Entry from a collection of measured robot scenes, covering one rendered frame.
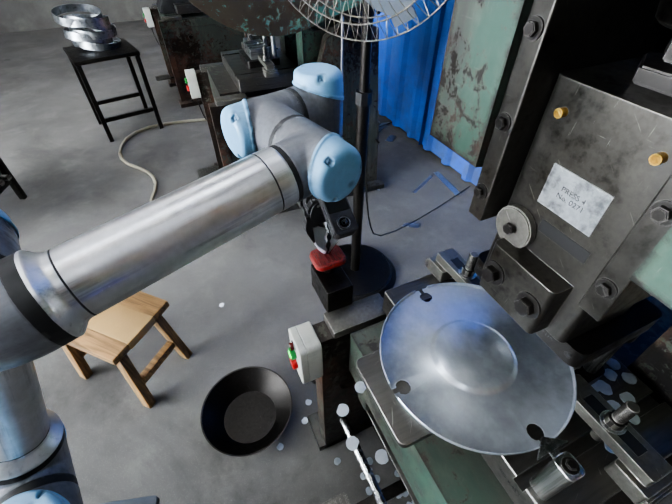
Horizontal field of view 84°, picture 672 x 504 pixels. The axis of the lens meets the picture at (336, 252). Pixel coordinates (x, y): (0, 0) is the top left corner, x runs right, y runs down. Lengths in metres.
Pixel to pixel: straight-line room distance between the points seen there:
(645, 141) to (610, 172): 0.04
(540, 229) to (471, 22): 0.24
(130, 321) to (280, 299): 0.63
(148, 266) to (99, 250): 0.04
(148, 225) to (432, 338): 0.45
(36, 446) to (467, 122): 0.77
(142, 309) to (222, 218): 0.99
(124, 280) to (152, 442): 1.13
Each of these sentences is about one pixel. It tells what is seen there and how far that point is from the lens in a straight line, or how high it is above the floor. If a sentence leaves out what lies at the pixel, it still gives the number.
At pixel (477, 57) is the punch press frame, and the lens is 0.48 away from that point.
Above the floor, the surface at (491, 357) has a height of 0.79.
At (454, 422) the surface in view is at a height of 0.78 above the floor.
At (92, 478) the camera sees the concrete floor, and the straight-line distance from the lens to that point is 1.54.
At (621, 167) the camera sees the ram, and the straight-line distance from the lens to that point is 0.44.
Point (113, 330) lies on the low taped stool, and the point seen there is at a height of 0.33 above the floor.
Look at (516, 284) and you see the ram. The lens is 0.52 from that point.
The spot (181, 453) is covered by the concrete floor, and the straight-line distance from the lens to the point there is 1.45.
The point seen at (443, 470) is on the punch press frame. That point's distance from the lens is 0.70.
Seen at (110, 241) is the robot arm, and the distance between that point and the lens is 0.40.
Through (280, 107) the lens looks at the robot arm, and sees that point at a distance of 0.53.
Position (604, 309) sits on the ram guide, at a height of 1.01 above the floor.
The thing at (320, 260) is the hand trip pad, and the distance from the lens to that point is 0.78.
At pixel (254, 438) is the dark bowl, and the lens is 1.40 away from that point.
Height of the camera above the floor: 1.30
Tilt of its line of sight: 44 degrees down
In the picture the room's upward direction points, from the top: straight up
